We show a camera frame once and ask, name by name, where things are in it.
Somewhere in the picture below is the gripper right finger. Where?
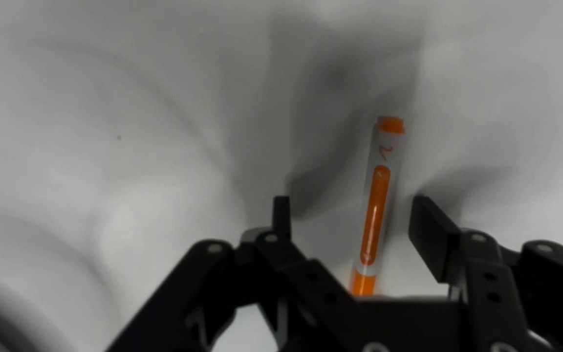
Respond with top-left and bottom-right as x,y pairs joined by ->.
408,195 -> 563,352

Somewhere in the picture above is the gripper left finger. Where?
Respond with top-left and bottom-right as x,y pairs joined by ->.
106,196 -> 360,352

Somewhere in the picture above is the orange and white pen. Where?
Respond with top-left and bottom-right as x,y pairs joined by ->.
349,116 -> 406,297

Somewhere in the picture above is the white bowl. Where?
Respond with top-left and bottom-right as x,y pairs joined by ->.
0,0 -> 563,352

